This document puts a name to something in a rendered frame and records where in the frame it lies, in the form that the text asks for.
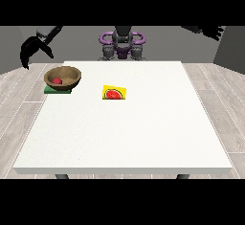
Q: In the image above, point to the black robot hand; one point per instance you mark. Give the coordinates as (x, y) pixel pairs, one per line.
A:
(207, 31)
(30, 47)

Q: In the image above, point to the yellow cup with melon print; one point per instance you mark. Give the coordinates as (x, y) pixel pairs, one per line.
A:
(114, 93)

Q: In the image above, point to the grey robot trunk purple rings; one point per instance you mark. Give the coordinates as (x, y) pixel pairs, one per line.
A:
(122, 45)

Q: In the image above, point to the green square pad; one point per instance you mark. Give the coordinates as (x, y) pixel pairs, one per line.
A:
(51, 90)

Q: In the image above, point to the small red ball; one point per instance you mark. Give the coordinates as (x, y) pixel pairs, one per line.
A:
(57, 81)

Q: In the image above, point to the brown wooden bowl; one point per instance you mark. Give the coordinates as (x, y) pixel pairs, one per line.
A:
(62, 77)

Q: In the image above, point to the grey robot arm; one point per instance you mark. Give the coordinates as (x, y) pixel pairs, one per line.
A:
(47, 33)

